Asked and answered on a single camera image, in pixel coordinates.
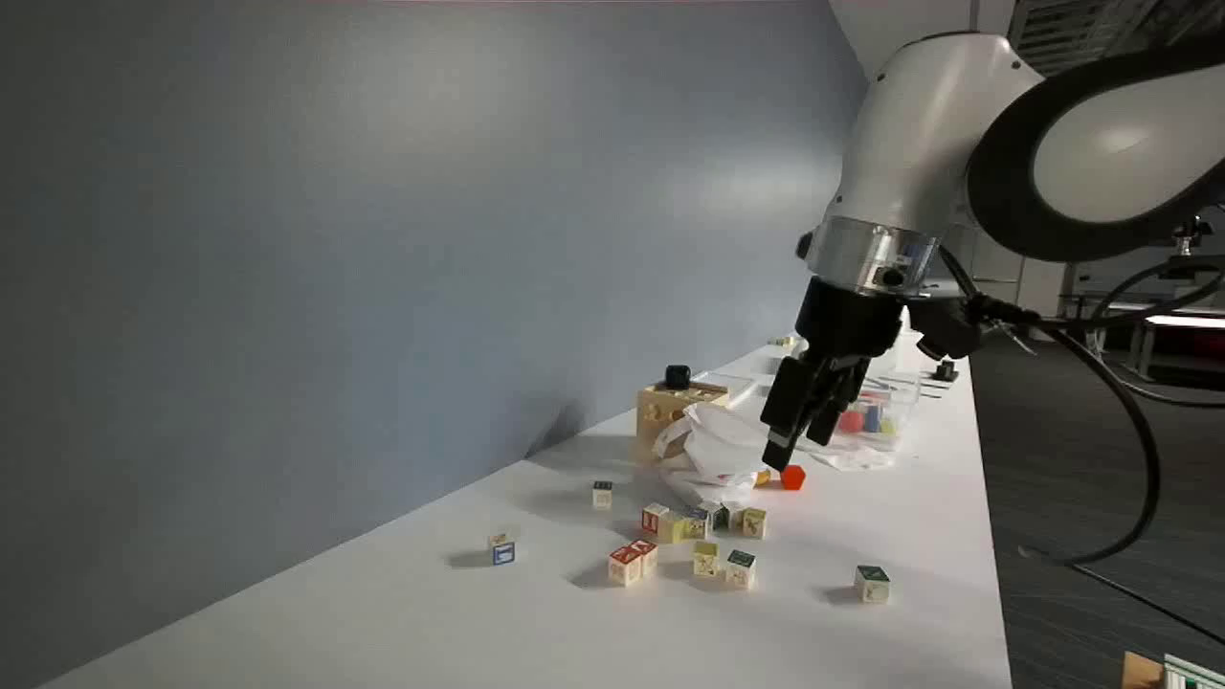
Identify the black knob on box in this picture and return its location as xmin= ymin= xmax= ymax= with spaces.
xmin=663 ymin=364 xmax=691 ymax=389

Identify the yellow-green letter block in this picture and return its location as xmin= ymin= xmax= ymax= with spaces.
xmin=589 ymin=479 xmax=614 ymax=515

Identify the red J letter block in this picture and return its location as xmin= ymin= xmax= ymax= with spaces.
xmin=640 ymin=502 xmax=672 ymax=541

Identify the green R letter block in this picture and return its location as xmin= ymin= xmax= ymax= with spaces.
xmin=852 ymin=562 xmax=891 ymax=606

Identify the red A letter block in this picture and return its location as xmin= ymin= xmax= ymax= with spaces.
xmin=604 ymin=545 xmax=646 ymax=587

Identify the pale lower letter block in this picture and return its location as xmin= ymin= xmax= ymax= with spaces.
xmin=688 ymin=541 xmax=722 ymax=583

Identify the green top letter block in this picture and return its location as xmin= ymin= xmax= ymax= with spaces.
xmin=711 ymin=506 xmax=738 ymax=532

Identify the yellow W letter block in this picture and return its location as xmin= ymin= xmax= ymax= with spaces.
xmin=736 ymin=506 xmax=765 ymax=541

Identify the wooden shape sorter box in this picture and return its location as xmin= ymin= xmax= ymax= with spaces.
xmin=635 ymin=384 xmax=728 ymax=465

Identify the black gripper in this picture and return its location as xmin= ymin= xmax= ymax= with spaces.
xmin=761 ymin=281 xmax=903 ymax=470

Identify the small blue letter block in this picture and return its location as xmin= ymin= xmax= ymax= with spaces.
xmin=484 ymin=532 xmax=515 ymax=567

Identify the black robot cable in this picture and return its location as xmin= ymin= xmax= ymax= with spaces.
xmin=936 ymin=240 xmax=1225 ymax=646

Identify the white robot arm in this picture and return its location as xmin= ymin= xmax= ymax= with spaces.
xmin=761 ymin=32 xmax=1225 ymax=470

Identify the red hexagon block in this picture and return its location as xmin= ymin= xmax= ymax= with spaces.
xmin=782 ymin=469 xmax=807 ymax=490

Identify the clear plastic bag with blocks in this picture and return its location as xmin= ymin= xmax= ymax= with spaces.
xmin=820 ymin=389 xmax=898 ymax=470

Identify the white cloth bag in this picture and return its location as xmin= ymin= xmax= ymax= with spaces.
xmin=646 ymin=402 xmax=765 ymax=488

